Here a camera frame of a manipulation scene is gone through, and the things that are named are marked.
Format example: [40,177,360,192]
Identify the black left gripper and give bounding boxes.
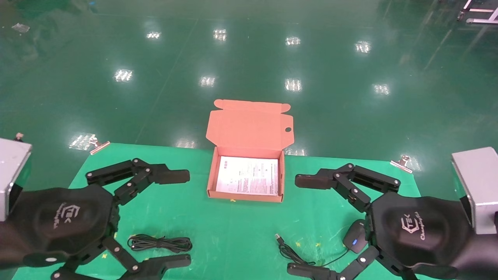
[0,158,192,280]

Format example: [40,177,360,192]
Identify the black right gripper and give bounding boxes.
[287,163,479,280]

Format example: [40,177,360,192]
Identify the black data cable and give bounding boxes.
[127,234,193,254]

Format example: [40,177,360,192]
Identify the orange cardboard box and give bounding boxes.
[205,99,294,203]

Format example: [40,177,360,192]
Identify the silver binder clip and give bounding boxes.
[390,154,413,174]
[89,136,111,156]

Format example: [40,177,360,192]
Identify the white printed paper leaflet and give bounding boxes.
[216,156,279,196]

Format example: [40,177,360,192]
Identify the white metal rack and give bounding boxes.
[458,0,498,25]

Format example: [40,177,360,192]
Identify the black wired mouse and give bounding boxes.
[275,219,370,268]

